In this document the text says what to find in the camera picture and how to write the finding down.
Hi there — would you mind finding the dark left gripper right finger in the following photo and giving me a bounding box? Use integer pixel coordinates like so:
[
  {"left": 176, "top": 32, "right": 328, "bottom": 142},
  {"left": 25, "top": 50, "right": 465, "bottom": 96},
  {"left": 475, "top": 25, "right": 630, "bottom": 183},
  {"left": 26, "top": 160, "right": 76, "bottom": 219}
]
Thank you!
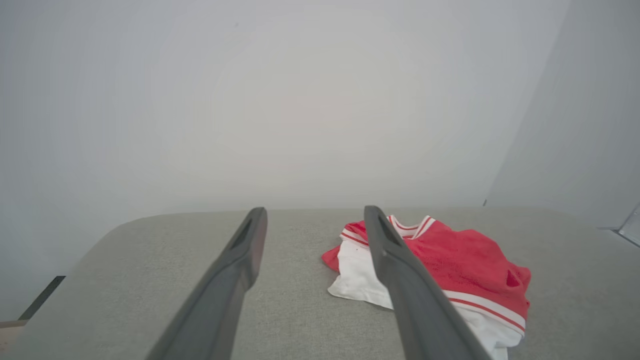
[{"left": 363, "top": 205, "right": 493, "bottom": 360}]

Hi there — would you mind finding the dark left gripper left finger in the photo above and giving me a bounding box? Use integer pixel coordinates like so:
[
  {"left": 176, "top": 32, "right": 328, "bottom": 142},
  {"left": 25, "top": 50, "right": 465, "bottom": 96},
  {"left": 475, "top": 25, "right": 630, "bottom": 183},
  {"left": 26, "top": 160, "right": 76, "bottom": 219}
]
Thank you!
[{"left": 145, "top": 206, "right": 269, "bottom": 360}]

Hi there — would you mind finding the red and white garment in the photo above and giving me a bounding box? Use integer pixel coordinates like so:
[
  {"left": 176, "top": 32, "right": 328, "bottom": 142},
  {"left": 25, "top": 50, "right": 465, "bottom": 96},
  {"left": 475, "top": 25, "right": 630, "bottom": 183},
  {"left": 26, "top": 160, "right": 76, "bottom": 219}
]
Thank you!
[{"left": 321, "top": 215, "right": 532, "bottom": 360}]

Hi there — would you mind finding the black baseboard strip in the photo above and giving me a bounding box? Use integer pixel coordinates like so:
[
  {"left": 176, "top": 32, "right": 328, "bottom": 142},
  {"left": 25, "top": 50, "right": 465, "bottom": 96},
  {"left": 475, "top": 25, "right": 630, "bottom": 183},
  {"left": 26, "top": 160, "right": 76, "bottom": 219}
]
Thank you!
[{"left": 19, "top": 275, "right": 66, "bottom": 321}]

